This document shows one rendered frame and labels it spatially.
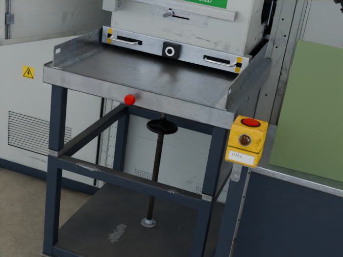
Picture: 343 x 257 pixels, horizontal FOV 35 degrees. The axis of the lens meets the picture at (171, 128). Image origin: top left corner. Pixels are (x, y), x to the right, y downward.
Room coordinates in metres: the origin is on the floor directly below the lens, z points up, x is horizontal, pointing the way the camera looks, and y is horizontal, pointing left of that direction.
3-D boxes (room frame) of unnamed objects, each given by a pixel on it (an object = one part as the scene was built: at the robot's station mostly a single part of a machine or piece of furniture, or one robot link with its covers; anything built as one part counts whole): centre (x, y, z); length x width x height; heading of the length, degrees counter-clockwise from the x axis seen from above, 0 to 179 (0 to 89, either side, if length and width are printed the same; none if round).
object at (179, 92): (1.86, 0.04, 0.82); 0.68 x 0.62 x 0.06; 165
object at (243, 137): (1.20, -0.18, 0.87); 0.03 x 0.01 x 0.03; 75
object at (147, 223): (1.86, 0.03, 0.18); 0.06 x 0.06 x 0.02
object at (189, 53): (1.87, 0.03, 0.90); 0.54 x 0.05 x 0.06; 74
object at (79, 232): (1.86, 0.03, 0.46); 0.64 x 0.58 x 0.66; 165
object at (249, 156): (1.24, -0.19, 0.85); 0.08 x 0.08 x 0.10; 75
